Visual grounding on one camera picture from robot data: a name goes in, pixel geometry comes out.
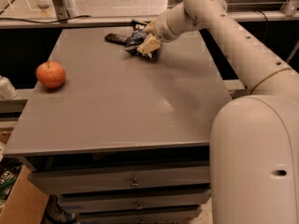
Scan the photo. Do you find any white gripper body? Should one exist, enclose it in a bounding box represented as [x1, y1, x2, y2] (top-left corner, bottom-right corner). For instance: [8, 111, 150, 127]
[153, 11, 178, 43]

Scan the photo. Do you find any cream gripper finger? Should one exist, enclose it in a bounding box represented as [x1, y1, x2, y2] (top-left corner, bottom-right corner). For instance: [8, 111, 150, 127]
[143, 20, 156, 34]
[136, 34, 161, 59]

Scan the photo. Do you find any blue chip bag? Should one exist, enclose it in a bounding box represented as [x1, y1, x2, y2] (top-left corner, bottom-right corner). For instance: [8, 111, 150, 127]
[124, 20, 157, 60]

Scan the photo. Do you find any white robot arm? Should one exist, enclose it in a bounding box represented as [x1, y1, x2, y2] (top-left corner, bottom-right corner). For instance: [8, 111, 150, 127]
[138, 0, 299, 224]

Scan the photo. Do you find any dark rxbar chocolate bar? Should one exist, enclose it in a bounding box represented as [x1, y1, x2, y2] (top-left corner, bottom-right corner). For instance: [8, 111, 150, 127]
[105, 34, 129, 46]

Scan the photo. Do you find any grey drawer cabinet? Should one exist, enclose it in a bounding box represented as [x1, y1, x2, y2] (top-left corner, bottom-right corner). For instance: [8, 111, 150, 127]
[3, 23, 233, 224]

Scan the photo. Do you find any red apple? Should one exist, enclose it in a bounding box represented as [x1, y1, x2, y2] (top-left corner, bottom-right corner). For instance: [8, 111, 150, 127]
[36, 61, 66, 89]

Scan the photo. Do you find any top grey drawer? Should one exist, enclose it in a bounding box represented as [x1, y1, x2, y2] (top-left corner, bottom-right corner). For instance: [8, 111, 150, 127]
[28, 166, 209, 195]

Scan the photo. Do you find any grey drawer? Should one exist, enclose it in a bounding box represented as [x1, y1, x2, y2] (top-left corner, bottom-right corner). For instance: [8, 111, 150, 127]
[28, 166, 209, 195]
[78, 205, 202, 224]
[59, 189, 210, 213]

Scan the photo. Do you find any white cylinder at left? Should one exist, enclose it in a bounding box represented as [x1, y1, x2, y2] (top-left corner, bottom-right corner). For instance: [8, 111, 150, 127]
[0, 76, 18, 99]

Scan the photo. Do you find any middle grey drawer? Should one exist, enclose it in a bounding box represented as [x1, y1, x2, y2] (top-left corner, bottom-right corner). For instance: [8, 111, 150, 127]
[59, 189, 210, 213]

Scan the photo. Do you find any bottom grey drawer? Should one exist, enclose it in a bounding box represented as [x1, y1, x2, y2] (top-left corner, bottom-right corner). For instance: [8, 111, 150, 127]
[78, 205, 202, 224]

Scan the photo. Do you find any cardboard box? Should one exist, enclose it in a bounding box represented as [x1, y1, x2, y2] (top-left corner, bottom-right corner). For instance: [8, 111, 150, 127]
[0, 166, 49, 224]

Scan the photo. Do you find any grey metal rail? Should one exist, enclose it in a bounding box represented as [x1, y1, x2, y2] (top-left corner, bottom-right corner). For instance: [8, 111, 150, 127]
[0, 11, 299, 29]

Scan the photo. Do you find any black cable on rail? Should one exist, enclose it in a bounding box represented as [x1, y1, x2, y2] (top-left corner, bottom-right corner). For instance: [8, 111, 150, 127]
[0, 14, 92, 25]

